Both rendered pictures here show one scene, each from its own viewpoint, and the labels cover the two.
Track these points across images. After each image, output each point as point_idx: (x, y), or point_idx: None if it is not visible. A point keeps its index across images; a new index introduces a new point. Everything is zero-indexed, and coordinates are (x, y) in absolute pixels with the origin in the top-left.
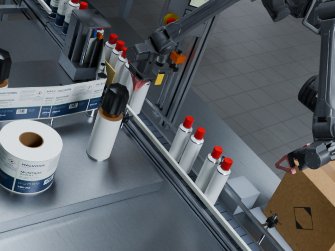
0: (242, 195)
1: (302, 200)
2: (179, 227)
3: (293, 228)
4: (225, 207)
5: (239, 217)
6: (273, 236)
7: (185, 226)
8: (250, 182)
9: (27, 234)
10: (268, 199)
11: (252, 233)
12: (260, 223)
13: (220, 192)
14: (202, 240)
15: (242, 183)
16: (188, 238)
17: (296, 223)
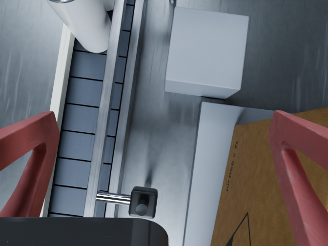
0: (175, 71)
1: (261, 244)
2: (10, 57)
3: (225, 234)
4: (128, 71)
5: (172, 104)
6: (196, 193)
7: (27, 62)
8: (243, 45)
9: None
10: (298, 100)
11: (165, 154)
12: (94, 191)
13: (87, 36)
14: (34, 110)
15: (216, 35)
16: (8, 89)
17: (230, 242)
